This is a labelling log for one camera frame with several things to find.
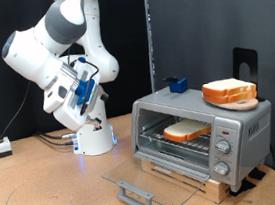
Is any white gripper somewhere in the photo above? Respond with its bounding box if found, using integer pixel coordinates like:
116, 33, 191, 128
46, 57, 113, 134

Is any blue spatula grip block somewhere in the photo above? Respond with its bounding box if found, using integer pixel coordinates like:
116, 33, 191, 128
168, 76, 190, 95

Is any white bread slice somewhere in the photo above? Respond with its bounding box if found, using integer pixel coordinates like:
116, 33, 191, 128
202, 86, 258, 106
201, 75, 258, 99
161, 115, 214, 146

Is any glass oven door grey handle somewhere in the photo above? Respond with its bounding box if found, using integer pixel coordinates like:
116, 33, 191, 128
98, 142, 215, 205

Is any silver oven knob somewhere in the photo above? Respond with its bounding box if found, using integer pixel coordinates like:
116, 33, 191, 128
212, 160, 231, 178
215, 138, 232, 156

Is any silver toaster oven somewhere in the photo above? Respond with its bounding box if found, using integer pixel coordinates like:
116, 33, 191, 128
124, 73, 275, 205

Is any vertical aluminium pole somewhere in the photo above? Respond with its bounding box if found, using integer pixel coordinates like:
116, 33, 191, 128
140, 0, 161, 95

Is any grey emergency stop box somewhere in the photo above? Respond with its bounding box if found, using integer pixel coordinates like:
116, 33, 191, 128
0, 130, 14, 160

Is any wooden block base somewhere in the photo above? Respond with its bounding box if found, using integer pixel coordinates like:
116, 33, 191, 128
140, 148, 233, 205

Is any black metal bookend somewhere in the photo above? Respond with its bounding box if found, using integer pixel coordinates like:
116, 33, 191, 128
231, 45, 264, 105

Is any black foam pad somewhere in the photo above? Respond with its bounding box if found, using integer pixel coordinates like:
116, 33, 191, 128
228, 176, 257, 198
247, 166, 268, 182

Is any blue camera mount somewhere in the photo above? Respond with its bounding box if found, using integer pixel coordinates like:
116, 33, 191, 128
72, 77, 98, 106

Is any black cable silver connector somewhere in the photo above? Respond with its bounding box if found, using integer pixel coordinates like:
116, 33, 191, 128
33, 125, 79, 144

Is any black camera cable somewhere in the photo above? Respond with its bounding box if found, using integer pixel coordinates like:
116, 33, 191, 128
65, 43, 105, 116

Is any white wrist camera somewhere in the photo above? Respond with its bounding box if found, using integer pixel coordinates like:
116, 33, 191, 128
40, 84, 74, 115

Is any black base cable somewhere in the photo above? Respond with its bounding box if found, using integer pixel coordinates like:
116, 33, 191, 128
38, 130, 75, 151

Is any long black hanging cable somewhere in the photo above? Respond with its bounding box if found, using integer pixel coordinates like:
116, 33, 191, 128
0, 79, 43, 173

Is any wire oven rack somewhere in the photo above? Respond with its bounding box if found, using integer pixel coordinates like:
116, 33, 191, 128
136, 111, 216, 163

